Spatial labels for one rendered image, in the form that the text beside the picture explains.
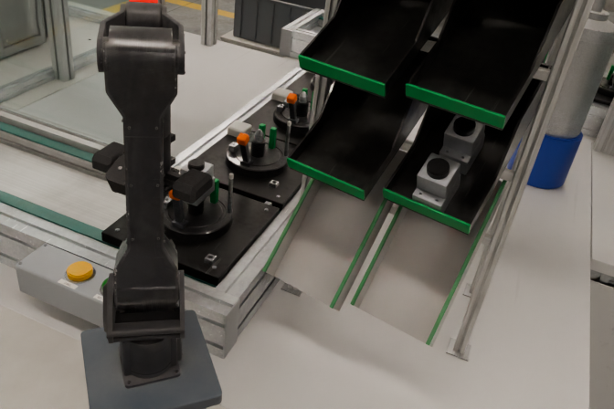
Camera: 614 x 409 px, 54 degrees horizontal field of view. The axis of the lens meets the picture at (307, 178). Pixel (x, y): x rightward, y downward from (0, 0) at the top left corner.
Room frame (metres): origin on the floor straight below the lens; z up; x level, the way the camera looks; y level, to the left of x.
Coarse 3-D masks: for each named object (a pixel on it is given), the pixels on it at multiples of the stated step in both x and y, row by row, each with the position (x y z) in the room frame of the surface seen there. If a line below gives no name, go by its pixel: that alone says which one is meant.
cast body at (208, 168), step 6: (192, 162) 0.90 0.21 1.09; (198, 162) 0.90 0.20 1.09; (204, 162) 0.91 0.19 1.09; (186, 168) 0.89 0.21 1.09; (198, 168) 0.89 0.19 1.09; (204, 168) 0.90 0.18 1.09; (210, 168) 0.91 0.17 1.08; (210, 174) 0.91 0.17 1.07; (210, 192) 0.91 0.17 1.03; (198, 198) 0.87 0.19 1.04; (204, 198) 0.89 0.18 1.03
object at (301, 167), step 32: (416, 64) 0.95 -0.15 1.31; (352, 96) 0.90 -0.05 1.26; (320, 128) 0.84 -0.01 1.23; (352, 128) 0.84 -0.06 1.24; (384, 128) 0.83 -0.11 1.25; (288, 160) 0.76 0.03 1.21; (320, 160) 0.78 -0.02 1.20; (352, 160) 0.78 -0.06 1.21; (384, 160) 0.75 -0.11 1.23; (352, 192) 0.71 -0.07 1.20
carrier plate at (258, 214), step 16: (224, 192) 1.01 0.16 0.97; (240, 208) 0.96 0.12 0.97; (256, 208) 0.96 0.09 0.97; (272, 208) 0.97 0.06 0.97; (112, 224) 0.85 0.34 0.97; (240, 224) 0.91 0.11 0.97; (256, 224) 0.91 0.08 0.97; (112, 240) 0.82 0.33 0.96; (176, 240) 0.83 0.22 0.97; (224, 240) 0.85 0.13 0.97; (240, 240) 0.86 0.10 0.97; (192, 256) 0.80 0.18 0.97; (224, 256) 0.81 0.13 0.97; (240, 256) 0.82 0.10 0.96; (192, 272) 0.77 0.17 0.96; (208, 272) 0.76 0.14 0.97; (224, 272) 0.77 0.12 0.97
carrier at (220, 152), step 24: (216, 144) 1.19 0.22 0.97; (264, 144) 1.14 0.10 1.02; (288, 144) 1.15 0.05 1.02; (216, 168) 1.09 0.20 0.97; (240, 168) 1.08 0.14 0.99; (264, 168) 1.09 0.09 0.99; (288, 168) 1.13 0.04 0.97; (240, 192) 1.02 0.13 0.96; (264, 192) 1.03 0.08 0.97; (288, 192) 1.04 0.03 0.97
